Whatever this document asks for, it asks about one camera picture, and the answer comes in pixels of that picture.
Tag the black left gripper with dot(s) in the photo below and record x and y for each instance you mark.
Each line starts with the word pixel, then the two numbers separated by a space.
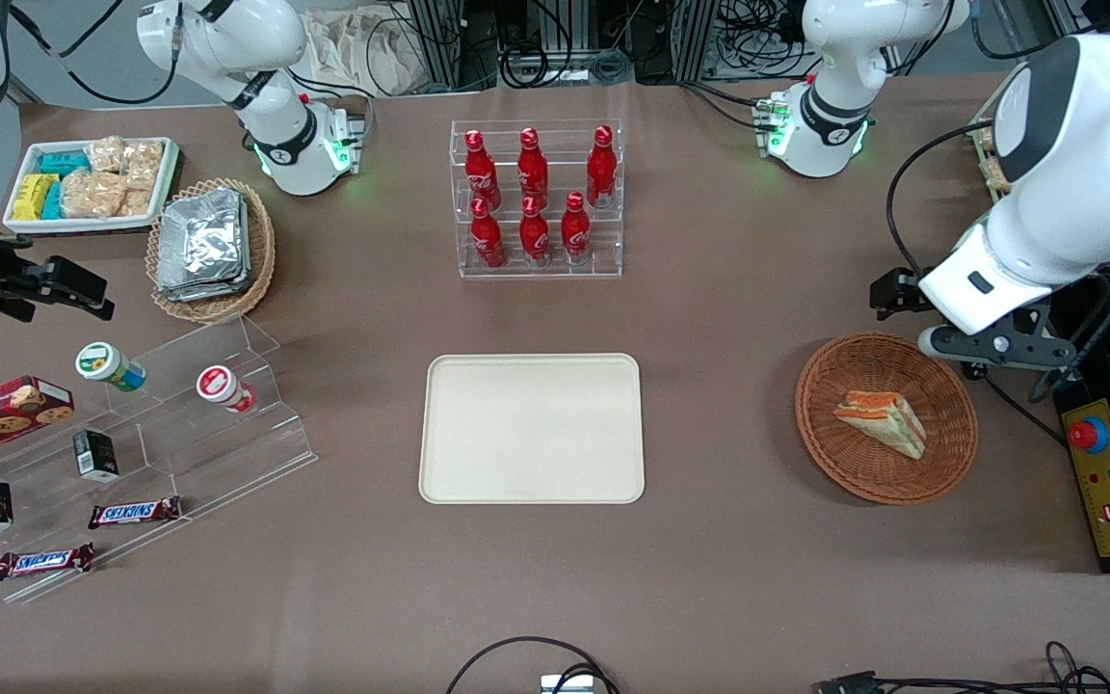
pixel 895 290

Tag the triangular sandwich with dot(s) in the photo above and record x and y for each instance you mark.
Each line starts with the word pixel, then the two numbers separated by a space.
pixel 883 421

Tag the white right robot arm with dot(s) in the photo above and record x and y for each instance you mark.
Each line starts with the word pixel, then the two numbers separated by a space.
pixel 266 39

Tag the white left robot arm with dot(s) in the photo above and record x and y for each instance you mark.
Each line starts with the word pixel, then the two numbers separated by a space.
pixel 1075 193

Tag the white rectangular snack tray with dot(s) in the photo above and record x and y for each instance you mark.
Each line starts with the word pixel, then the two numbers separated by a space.
pixel 92 226

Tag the round brown wicker basket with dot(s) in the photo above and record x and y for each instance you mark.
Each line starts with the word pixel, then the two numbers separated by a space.
pixel 863 472

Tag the oval light wicker basket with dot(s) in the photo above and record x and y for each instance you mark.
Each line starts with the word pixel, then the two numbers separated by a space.
pixel 261 251

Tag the cream plastic tray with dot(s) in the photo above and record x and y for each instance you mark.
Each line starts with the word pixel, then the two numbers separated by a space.
pixel 531 429

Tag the green lid yogurt cup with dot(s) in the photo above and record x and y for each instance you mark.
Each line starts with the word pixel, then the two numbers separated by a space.
pixel 107 364

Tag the teal snack packet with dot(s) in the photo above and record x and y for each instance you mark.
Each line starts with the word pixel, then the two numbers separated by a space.
pixel 53 200
pixel 64 163

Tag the clear bag of rice crackers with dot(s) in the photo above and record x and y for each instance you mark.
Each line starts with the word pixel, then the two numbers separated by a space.
pixel 106 154
pixel 143 164
pixel 137 202
pixel 92 195

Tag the yellow snack packet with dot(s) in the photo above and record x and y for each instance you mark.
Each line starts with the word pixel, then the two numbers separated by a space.
pixel 33 198

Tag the silver foil packet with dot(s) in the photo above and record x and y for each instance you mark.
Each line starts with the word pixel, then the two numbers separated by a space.
pixel 213 292
pixel 198 236

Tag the red lid yogurt cup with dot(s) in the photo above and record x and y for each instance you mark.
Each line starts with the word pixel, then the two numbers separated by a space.
pixel 220 386

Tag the bagged fried snack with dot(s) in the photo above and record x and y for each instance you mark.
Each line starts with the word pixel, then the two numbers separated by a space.
pixel 989 140
pixel 996 175

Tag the clear acrylic step display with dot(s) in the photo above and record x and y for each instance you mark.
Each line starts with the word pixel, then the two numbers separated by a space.
pixel 208 453

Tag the brown Snickers bar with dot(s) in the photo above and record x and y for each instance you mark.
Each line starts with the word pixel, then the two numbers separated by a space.
pixel 44 561
pixel 134 512

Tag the red emergency stop button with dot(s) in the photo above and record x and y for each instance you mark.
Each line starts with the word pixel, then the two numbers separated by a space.
pixel 1089 436

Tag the clear acrylic bottle rack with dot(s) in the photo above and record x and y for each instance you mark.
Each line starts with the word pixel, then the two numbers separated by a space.
pixel 603 241

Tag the red cola bottle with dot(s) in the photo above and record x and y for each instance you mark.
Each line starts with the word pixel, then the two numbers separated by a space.
pixel 535 236
pixel 488 241
pixel 533 169
pixel 483 173
pixel 575 231
pixel 601 169

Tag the beige cloth bag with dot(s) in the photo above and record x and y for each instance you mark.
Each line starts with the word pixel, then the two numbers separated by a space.
pixel 362 48

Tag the small white device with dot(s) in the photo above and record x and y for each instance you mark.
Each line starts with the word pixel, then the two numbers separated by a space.
pixel 567 684

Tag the aluminium profile frame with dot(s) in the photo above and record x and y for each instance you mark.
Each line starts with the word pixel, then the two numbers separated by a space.
pixel 437 43

